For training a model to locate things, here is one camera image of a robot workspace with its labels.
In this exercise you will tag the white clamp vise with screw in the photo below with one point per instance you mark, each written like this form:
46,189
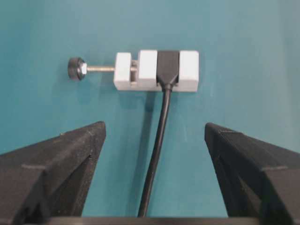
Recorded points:
141,74

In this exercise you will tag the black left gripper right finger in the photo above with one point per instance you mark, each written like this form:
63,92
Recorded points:
256,178

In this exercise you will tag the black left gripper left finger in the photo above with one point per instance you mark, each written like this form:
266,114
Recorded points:
50,178

